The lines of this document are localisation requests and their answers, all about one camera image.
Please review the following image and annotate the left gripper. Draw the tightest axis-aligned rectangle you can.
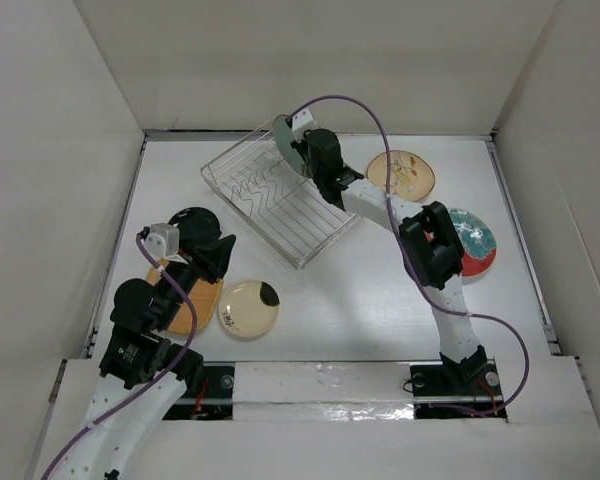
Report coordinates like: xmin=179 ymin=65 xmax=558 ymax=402
xmin=155 ymin=227 xmax=235 ymax=328

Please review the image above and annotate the light blue flower plate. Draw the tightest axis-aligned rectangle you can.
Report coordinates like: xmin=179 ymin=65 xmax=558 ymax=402
xmin=273 ymin=115 xmax=306 ymax=177

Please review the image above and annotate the cream plate with black spot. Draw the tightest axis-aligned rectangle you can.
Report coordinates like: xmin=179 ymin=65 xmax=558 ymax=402
xmin=218 ymin=280 xmax=280 ymax=340

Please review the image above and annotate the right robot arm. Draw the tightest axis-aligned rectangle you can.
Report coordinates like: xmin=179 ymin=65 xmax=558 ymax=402
xmin=275 ymin=128 xmax=487 ymax=393

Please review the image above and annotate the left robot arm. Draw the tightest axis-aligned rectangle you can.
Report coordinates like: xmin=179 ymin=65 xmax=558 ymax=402
xmin=42 ymin=224 xmax=236 ymax=479

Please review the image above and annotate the black round plate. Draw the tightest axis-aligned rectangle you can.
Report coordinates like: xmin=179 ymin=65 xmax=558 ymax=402
xmin=168 ymin=207 xmax=221 ymax=254

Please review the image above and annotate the orange woven oval plate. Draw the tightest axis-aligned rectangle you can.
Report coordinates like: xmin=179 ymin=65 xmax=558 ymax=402
xmin=146 ymin=260 xmax=223 ymax=335

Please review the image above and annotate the beige floral plate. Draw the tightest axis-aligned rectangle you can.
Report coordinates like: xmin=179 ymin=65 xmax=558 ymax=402
xmin=366 ymin=150 xmax=436 ymax=202

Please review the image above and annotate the red and teal plate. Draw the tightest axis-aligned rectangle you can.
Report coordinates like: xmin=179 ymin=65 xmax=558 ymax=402
xmin=449 ymin=208 xmax=497 ymax=279

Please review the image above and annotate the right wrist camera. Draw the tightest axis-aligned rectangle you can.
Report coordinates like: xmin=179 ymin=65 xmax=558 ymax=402
xmin=287 ymin=108 xmax=319 ymax=142

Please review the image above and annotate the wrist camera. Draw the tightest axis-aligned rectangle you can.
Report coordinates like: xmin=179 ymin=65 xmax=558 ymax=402
xmin=287 ymin=108 xmax=319 ymax=142
xmin=142 ymin=223 xmax=180 ymax=259

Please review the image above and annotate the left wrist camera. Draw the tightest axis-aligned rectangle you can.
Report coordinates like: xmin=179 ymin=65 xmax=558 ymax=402
xmin=142 ymin=223 xmax=180 ymax=259

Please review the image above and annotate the wire dish rack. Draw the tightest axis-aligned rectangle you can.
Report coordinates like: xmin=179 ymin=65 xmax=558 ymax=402
xmin=200 ymin=115 xmax=358 ymax=269

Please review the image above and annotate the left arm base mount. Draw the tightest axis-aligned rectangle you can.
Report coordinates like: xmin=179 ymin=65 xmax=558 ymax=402
xmin=163 ymin=362 xmax=235 ymax=421

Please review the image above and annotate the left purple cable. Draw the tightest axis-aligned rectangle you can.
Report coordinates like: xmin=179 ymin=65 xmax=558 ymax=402
xmin=42 ymin=232 xmax=199 ymax=480

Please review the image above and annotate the purple cable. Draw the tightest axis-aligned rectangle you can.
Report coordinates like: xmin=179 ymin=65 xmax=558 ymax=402
xmin=42 ymin=232 xmax=199 ymax=480
xmin=289 ymin=94 xmax=530 ymax=417

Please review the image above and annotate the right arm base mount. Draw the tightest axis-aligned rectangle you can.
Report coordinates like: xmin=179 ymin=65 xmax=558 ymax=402
xmin=403 ymin=362 xmax=507 ymax=420

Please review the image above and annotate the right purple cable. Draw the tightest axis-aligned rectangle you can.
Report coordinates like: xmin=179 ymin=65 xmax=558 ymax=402
xmin=289 ymin=94 xmax=530 ymax=417

